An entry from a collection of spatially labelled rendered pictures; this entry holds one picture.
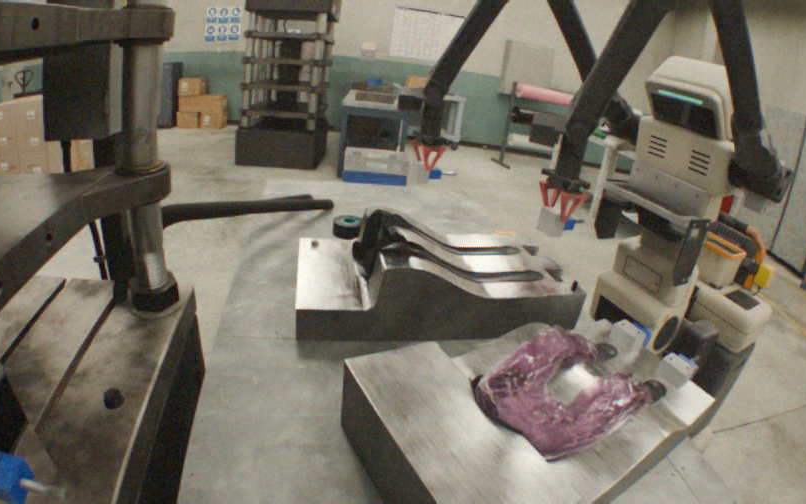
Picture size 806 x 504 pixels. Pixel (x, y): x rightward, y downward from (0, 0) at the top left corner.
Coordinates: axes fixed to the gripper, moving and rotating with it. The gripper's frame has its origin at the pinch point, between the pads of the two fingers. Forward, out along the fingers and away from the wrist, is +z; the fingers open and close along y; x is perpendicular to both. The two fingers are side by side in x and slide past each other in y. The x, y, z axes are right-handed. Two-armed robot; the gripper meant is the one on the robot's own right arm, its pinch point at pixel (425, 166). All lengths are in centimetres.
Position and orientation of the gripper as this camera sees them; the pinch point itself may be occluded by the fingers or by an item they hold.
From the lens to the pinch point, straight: 122.5
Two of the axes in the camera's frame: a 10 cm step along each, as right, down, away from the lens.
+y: 3.3, 4.3, -8.4
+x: 9.3, -0.2, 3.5
